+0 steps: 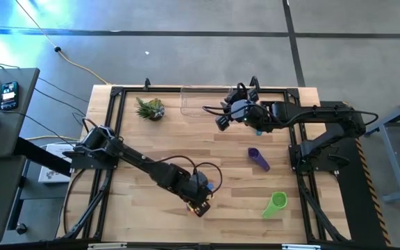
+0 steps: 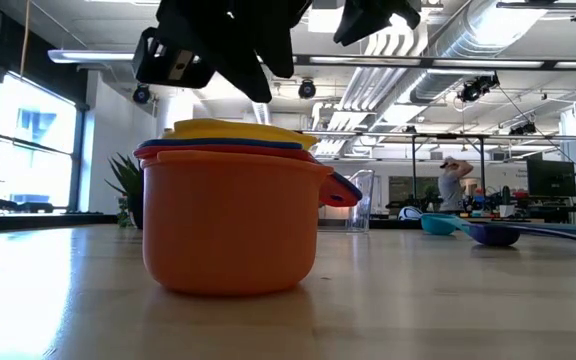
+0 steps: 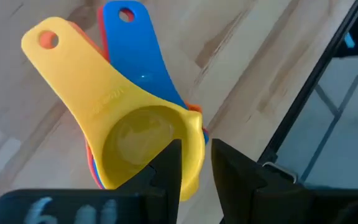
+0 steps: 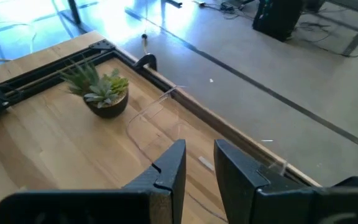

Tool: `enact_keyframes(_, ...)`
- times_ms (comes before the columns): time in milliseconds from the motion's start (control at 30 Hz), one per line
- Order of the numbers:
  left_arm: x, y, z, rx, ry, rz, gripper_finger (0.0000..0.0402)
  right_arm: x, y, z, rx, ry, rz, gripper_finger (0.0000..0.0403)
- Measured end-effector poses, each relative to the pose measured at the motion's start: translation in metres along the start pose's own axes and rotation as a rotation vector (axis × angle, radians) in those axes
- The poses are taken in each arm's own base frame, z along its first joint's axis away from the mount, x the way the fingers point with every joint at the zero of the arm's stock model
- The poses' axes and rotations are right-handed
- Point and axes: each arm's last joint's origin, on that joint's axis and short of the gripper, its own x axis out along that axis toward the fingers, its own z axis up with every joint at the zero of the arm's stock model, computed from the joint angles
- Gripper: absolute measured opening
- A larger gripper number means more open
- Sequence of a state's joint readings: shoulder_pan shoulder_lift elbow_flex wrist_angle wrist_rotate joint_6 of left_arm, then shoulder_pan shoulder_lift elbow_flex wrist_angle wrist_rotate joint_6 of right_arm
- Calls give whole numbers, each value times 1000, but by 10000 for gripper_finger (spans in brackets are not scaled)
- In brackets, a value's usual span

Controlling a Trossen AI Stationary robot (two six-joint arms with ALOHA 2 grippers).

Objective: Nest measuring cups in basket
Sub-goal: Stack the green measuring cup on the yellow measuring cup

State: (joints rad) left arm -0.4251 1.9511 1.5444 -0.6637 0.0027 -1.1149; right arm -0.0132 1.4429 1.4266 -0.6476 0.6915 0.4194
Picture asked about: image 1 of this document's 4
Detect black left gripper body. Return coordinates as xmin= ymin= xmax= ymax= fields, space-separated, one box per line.
xmin=183 ymin=172 xmax=215 ymax=218

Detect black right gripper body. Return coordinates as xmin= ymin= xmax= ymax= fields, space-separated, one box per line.
xmin=215 ymin=88 xmax=269 ymax=133

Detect purple measuring cup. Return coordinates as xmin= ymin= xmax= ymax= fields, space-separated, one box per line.
xmin=247 ymin=147 xmax=271 ymax=172

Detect green measuring cup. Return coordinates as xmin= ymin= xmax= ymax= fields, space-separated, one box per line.
xmin=261 ymin=191 xmax=289 ymax=220

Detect clear plastic basket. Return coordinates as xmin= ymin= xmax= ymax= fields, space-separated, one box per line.
xmin=180 ymin=85 xmax=234 ymax=118

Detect potted succulent plant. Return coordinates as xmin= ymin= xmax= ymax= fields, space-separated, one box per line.
xmin=135 ymin=96 xmax=166 ymax=122

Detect silver aluminium bar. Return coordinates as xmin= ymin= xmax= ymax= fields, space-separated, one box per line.
xmin=281 ymin=244 xmax=322 ymax=250
xmin=87 ymin=242 xmax=128 ymax=250

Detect white box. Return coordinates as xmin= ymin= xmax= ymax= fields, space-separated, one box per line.
xmin=38 ymin=143 xmax=79 ymax=184

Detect black hazard striped mat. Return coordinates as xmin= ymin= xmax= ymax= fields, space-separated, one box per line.
xmin=319 ymin=100 xmax=392 ymax=247

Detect black desk beam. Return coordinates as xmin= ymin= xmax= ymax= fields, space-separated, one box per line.
xmin=13 ymin=136 xmax=73 ymax=177

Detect grey metal stand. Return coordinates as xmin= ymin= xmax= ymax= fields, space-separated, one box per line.
xmin=361 ymin=90 xmax=400 ymax=204

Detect grey desk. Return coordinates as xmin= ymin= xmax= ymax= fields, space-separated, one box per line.
xmin=0 ymin=67 xmax=41 ymax=246

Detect black smartphone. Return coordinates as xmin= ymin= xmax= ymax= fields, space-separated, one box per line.
xmin=0 ymin=81 xmax=19 ymax=111

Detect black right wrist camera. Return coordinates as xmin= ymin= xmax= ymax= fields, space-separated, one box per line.
xmin=224 ymin=83 xmax=249 ymax=107

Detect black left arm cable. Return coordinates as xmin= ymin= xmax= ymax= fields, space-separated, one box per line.
xmin=144 ymin=155 xmax=224 ymax=195

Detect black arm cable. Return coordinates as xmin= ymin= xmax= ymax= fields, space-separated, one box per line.
xmin=201 ymin=103 xmax=380 ymax=128
xmin=144 ymin=155 xmax=224 ymax=195

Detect black table frame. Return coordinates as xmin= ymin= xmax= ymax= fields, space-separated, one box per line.
xmin=60 ymin=76 xmax=352 ymax=244

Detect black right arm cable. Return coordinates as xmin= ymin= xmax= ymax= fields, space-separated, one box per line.
xmin=201 ymin=103 xmax=380 ymax=128

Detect black floor cable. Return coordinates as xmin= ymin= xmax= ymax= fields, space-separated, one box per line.
xmin=35 ymin=76 xmax=90 ymax=104
xmin=33 ymin=87 xmax=87 ymax=117

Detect yellow floor cable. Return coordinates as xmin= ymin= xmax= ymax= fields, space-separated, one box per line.
xmin=14 ymin=0 xmax=113 ymax=86

